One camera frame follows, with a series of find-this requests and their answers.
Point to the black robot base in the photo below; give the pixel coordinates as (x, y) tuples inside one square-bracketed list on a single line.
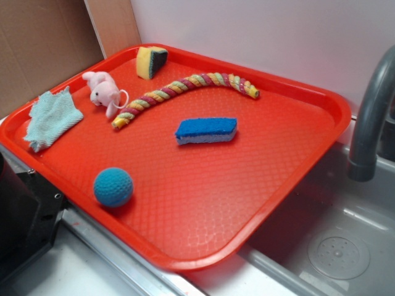
[(31, 208)]

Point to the blue sponge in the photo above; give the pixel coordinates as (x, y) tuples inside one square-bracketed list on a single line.
[(206, 130)]

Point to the yellow and green sponge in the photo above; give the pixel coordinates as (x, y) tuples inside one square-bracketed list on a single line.
[(149, 61)]

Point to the red plastic tray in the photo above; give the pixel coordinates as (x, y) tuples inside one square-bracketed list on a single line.
[(193, 205)]

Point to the blue knitted ball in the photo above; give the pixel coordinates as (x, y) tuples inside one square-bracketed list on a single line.
[(113, 187)]

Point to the pink plush toy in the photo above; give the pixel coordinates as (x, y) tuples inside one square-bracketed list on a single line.
[(104, 92)]

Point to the light blue cloth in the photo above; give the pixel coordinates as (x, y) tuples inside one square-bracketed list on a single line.
[(51, 116)]

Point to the grey plastic sink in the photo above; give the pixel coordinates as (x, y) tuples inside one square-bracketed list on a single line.
[(331, 235)]

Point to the grey faucet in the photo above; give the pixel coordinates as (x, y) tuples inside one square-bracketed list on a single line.
[(373, 134)]

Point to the brown cardboard panel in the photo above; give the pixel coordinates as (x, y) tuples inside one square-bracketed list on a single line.
[(43, 43)]

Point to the multicolour twisted rope toy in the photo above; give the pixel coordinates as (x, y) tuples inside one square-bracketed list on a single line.
[(137, 106)]

